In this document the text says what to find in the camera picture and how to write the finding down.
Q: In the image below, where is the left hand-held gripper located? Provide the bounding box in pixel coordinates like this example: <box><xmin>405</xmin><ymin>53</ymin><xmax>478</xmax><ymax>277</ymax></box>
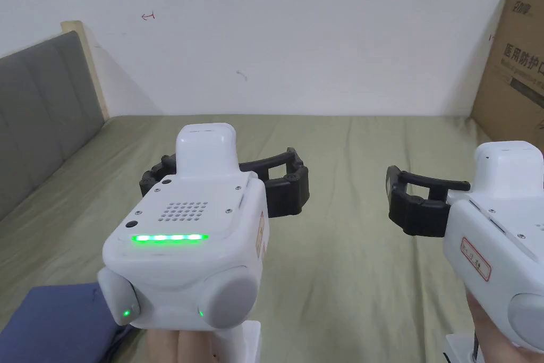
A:
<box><xmin>97</xmin><ymin>123</ymin><xmax>311</xmax><ymax>363</ymax></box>

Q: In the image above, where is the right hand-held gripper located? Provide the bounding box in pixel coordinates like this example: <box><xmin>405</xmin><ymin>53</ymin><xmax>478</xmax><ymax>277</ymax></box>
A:
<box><xmin>386</xmin><ymin>141</ymin><xmax>544</xmax><ymax>363</ymax></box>

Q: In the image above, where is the person's right hand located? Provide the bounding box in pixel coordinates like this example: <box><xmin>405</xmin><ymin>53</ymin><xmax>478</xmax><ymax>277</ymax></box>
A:
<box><xmin>465</xmin><ymin>288</ymin><xmax>544</xmax><ymax>363</ymax></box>

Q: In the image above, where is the person's left hand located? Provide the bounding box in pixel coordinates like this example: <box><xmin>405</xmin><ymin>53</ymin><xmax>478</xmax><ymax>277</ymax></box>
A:
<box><xmin>146</xmin><ymin>328</ymin><xmax>223</xmax><ymax>363</ymax></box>

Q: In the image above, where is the bed with pale green sheet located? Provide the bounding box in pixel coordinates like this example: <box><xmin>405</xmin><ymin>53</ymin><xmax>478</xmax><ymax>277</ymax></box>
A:
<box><xmin>0</xmin><ymin>114</ymin><xmax>544</xmax><ymax>363</ymax></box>

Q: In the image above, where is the brown cardboard carton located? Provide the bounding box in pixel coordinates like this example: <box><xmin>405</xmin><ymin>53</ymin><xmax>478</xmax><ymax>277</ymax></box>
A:
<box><xmin>470</xmin><ymin>0</ymin><xmax>544</xmax><ymax>148</ymax></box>

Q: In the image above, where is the grey padded headboard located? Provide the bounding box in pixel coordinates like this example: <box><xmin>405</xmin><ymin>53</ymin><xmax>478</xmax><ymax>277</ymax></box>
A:
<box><xmin>0</xmin><ymin>20</ymin><xmax>113</xmax><ymax>220</ymax></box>

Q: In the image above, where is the dark blue garment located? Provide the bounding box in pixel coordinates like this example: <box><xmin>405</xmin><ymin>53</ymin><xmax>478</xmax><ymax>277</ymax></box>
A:
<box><xmin>0</xmin><ymin>283</ymin><xmax>149</xmax><ymax>363</ymax></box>

